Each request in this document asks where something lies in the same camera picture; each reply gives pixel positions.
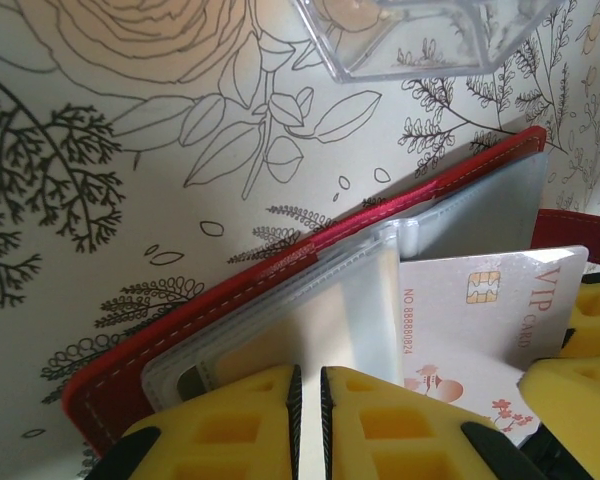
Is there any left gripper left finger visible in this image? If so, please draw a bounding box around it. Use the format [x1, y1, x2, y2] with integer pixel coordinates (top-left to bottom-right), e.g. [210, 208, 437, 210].
[92, 363, 304, 480]

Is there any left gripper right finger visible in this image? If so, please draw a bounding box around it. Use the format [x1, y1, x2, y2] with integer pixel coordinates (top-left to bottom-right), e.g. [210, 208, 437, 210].
[319, 365, 531, 480]

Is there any red card holder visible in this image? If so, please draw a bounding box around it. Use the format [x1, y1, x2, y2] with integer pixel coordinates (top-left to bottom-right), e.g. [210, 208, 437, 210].
[61, 124, 600, 459]

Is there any white VIP card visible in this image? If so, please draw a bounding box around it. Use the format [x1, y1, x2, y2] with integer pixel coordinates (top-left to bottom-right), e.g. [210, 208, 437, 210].
[398, 243, 591, 447]

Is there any clear acrylic card box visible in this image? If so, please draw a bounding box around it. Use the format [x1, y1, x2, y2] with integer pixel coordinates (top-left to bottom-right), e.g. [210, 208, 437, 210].
[292, 0, 572, 85]

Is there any floral table cover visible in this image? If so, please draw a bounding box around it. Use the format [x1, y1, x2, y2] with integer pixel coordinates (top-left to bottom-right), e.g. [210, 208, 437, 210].
[0, 0, 600, 480]

